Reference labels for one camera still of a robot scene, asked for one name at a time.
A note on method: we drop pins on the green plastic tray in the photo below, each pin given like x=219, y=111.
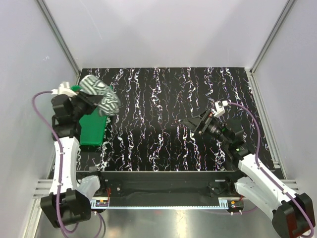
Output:
x=92, y=125

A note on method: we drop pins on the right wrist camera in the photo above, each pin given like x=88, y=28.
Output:
x=220, y=108

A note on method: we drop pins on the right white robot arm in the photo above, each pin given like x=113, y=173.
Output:
x=291, y=214

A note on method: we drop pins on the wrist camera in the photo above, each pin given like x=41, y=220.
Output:
x=64, y=88
x=220, y=108

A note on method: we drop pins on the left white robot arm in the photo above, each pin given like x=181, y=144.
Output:
x=69, y=201

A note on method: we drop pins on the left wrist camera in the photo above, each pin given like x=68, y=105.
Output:
x=64, y=88

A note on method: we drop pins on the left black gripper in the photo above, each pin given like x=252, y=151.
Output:
x=90, y=100

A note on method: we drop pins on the right aluminium frame post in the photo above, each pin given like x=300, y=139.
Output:
x=272, y=35

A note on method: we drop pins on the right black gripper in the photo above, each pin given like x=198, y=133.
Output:
x=201, y=122

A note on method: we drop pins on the white slotted cable duct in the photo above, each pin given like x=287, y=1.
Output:
x=191, y=204

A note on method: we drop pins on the striped green white towel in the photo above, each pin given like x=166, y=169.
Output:
x=110, y=103

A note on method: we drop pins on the left aluminium frame post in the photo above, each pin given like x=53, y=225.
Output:
x=58, y=36

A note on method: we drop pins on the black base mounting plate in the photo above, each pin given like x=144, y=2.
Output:
x=168, y=185

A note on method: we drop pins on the aluminium frame post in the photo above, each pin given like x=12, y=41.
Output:
x=58, y=36
x=272, y=35

